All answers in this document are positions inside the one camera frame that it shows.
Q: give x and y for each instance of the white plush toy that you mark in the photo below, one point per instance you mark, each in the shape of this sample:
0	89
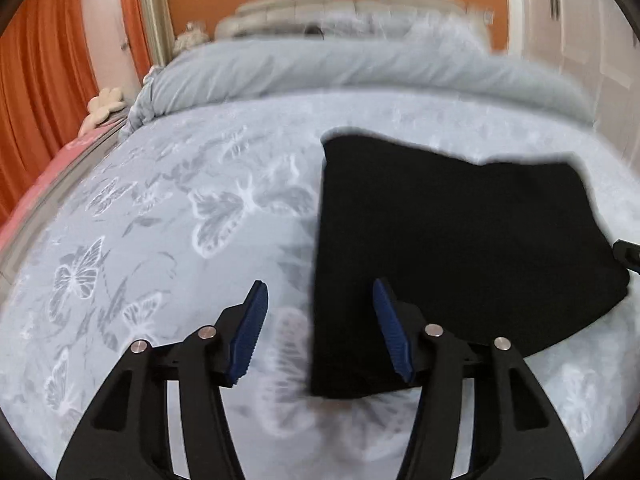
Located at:
189	37

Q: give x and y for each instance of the orange curtain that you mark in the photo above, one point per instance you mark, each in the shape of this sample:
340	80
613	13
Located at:
45	70

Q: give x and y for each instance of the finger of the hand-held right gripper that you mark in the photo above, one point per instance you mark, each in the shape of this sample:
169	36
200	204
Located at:
627	252

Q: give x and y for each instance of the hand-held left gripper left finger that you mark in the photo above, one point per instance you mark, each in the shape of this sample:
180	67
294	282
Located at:
250	330

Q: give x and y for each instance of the grey duvet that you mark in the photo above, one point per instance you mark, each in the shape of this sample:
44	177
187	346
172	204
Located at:
310	70

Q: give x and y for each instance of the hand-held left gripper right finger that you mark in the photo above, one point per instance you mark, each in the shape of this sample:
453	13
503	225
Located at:
392	330

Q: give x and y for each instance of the pink cloth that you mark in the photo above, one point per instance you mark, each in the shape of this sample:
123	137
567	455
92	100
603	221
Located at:
55	165

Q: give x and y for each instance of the white wardrobe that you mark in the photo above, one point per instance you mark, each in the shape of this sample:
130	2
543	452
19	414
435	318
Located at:
585	25

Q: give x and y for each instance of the cream flower plush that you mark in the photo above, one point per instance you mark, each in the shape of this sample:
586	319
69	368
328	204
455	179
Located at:
105	102

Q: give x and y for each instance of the silver mirror frame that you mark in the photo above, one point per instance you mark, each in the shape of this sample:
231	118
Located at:
155	15

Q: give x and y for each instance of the black pants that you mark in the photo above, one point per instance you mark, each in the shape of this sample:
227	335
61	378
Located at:
450	235

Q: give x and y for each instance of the grey tufted headboard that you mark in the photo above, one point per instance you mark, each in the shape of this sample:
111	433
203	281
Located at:
300	7

